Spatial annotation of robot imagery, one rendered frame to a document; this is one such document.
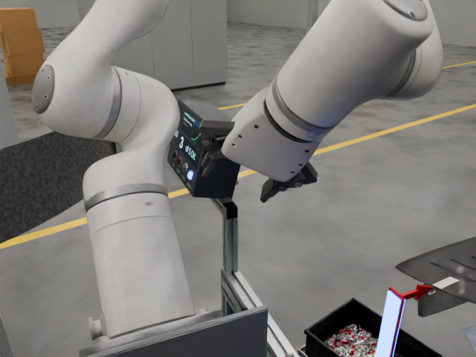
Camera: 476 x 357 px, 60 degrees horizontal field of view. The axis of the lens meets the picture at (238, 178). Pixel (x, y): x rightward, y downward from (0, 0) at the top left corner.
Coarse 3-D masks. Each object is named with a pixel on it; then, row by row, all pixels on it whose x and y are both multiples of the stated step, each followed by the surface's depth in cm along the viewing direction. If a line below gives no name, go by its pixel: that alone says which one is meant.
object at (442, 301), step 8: (424, 296) 89; (432, 296) 87; (440, 296) 85; (448, 296) 84; (424, 304) 87; (432, 304) 85; (440, 304) 84; (448, 304) 82; (456, 304) 81; (424, 312) 85; (432, 312) 83
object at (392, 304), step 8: (392, 296) 52; (392, 304) 52; (384, 312) 54; (392, 312) 52; (384, 320) 54; (392, 320) 53; (384, 328) 55; (392, 328) 53; (384, 336) 55; (392, 336) 53; (384, 344) 55; (376, 352) 57; (384, 352) 55
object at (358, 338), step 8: (352, 320) 96; (344, 328) 94; (360, 328) 94; (328, 336) 92; (336, 336) 91; (344, 336) 91; (352, 336) 91; (360, 336) 92; (368, 336) 92; (376, 336) 92; (328, 344) 90; (336, 344) 90; (344, 344) 90; (352, 344) 90; (360, 344) 90; (376, 344) 89; (336, 352) 88; (344, 352) 87; (352, 352) 87; (360, 352) 88; (368, 352) 88
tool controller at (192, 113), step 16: (192, 112) 106; (208, 112) 108; (192, 128) 104; (176, 144) 115; (192, 144) 103; (176, 160) 114; (192, 160) 103; (224, 160) 100; (208, 176) 100; (224, 176) 102; (192, 192) 101; (208, 192) 102; (224, 192) 104
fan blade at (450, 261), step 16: (464, 240) 68; (416, 256) 69; (432, 256) 66; (448, 256) 64; (464, 256) 63; (416, 272) 63; (432, 272) 62; (448, 272) 60; (464, 272) 59; (448, 288) 56; (464, 288) 56
